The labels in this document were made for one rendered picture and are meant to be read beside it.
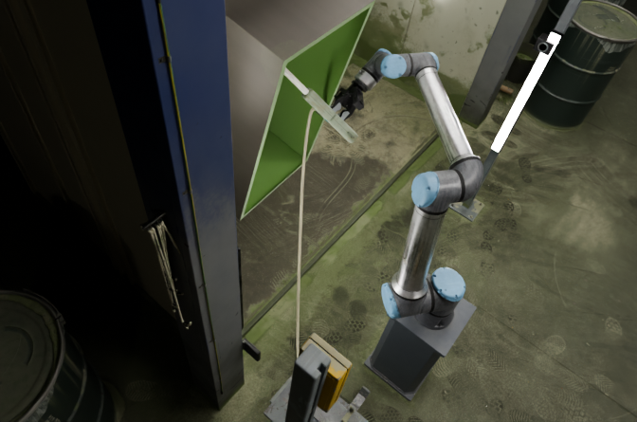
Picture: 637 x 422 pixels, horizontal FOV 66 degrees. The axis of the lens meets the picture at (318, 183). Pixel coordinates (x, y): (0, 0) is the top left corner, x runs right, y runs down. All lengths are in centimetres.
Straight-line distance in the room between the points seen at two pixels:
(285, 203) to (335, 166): 50
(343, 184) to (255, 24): 184
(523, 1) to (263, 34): 224
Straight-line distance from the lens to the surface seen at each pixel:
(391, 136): 392
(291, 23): 194
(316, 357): 112
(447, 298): 214
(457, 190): 171
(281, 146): 306
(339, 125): 206
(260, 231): 320
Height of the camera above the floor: 268
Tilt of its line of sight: 49 degrees down
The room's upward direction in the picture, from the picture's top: 9 degrees clockwise
